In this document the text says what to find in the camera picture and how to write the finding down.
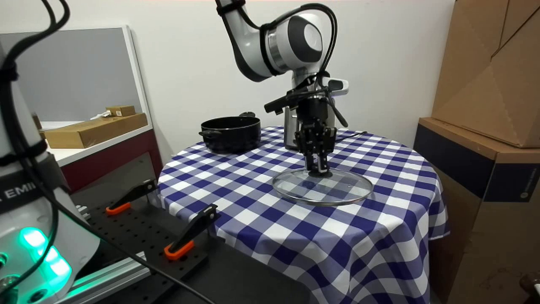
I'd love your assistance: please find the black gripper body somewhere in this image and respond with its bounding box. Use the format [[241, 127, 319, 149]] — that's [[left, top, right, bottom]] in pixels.
[[295, 96, 337, 152]]

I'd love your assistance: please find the black cooking pot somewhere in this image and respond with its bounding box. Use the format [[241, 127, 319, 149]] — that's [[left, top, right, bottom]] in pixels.
[[199, 112, 263, 155], [273, 166, 374, 206]]

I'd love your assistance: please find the blue white checkered tablecloth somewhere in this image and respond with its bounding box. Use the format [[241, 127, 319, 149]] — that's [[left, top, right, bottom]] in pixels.
[[157, 125, 450, 304]]

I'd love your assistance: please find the brown black cabinet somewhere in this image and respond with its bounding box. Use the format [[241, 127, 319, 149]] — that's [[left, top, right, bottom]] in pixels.
[[413, 117, 540, 304]]

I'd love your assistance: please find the large brown cardboard box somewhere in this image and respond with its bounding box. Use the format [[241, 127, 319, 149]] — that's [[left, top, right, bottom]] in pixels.
[[430, 0, 540, 150]]

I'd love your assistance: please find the black perforated breadboard plate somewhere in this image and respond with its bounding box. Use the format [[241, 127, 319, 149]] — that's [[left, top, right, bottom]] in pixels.
[[72, 184, 229, 304]]

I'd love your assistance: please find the dark red cabinet white top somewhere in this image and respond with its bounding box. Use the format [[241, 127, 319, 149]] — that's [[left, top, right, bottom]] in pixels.
[[54, 123, 165, 194]]

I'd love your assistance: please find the flat brown cardboard box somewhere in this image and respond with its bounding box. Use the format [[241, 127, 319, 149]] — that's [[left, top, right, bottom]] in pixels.
[[40, 112, 150, 150]]

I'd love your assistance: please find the grey partition board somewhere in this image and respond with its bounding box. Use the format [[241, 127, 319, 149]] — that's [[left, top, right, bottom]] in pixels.
[[0, 24, 155, 132]]

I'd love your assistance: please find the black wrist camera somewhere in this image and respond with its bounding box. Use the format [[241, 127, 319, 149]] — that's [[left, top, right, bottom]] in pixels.
[[263, 78, 351, 117]]

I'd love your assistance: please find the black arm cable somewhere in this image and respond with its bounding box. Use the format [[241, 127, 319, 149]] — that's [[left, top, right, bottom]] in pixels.
[[214, 0, 341, 78]]

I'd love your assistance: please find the black clamp orange handle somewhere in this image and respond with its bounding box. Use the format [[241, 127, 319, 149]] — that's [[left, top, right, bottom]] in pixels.
[[104, 177, 158, 220], [162, 204, 221, 264]]

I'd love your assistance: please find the aluminium extrusion rail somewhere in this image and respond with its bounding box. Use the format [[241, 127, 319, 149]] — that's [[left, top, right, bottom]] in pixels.
[[55, 262, 148, 304]]

